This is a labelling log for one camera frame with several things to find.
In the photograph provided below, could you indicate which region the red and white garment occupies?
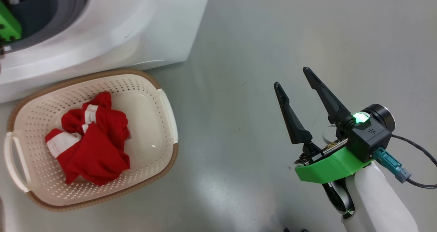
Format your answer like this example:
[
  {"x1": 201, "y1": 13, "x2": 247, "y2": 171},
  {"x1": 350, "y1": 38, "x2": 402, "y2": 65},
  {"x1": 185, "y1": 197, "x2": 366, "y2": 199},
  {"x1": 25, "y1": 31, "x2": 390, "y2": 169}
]
[{"x1": 45, "y1": 91, "x2": 131, "y2": 186}]

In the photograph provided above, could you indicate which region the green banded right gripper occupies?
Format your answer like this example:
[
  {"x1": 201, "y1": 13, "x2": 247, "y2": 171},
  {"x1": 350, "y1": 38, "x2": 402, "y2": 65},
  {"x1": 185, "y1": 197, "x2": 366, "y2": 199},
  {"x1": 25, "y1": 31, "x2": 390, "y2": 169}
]
[{"x1": 274, "y1": 67, "x2": 374, "y2": 184}]

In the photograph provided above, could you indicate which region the cream perforated laundry basket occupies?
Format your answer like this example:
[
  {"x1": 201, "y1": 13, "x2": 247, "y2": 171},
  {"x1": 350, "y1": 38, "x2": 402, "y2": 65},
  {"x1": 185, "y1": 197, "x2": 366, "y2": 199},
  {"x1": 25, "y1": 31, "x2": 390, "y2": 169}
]
[{"x1": 4, "y1": 69, "x2": 179, "y2": 212}]

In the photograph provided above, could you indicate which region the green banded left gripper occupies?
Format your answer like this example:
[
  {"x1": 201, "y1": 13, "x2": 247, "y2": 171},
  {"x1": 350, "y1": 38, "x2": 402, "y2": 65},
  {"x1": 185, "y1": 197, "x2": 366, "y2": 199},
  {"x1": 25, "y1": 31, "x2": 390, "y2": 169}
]
[{"x1": 0, "y1": 0, "x2": 23, "y2": 43}]

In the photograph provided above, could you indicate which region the white front-load washing machine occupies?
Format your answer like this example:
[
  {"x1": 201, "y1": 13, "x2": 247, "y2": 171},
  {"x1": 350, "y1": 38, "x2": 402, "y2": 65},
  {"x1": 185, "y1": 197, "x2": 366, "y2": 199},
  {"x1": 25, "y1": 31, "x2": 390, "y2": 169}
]
[{"x1": 0, "y1": 0, "x2": 213, "y2": 103}]

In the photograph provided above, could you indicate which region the black cable teal connector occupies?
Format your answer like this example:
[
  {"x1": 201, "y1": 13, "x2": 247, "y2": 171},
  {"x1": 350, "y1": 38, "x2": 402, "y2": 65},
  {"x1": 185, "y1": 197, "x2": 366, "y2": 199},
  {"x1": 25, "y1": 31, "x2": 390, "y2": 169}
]
[{"x1": 374, "y1": 135, "x2": 437, "y2": 189}]

